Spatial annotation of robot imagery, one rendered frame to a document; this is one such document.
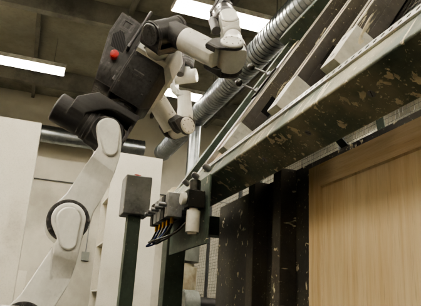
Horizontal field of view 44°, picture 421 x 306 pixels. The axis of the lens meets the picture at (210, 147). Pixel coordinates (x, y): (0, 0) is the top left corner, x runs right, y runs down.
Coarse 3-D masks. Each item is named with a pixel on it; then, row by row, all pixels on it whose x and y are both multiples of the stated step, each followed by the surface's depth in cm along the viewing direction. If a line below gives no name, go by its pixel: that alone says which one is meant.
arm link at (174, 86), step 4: (172, 84) 239; (176, 84) 241; (172, 88) 238; (176, 88) 238; (172, 92) 240; (176, 92) 237; (180, 92) 237; (184, 92) 237; (188, 92) 237; (176, 96) 240
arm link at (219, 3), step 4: (216, 0) 209; (220, 0) 206; (224, 0) 204; (228, 0) 206; (232, 0) 208; (216, 4) 208; (220, 4) 201; (224, 4) 201; (228, 4) 201; (212, 8) 210; (216, 8) 201; (232, 8) 200; (212, 12) 209
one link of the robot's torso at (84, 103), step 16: (64, 96) 186; (80, 96) 186; (96, 96) 188; (64, 112) 184; (80, 112) 184; (112, 112) 197; (128, 112) 190; (64, 128) 188; (80, 128) 185; (128, 128) 201
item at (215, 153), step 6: (288, 54) 260; (282, 60) 261; (270, 78) 252; (258, 96) 247; (252, 102) 245; (246, 108) 244; (234, 126) 239; (228, 132) 239; (216, 150) 232; (210, 156) 231; (216, 156) 232; (210, 162) 230
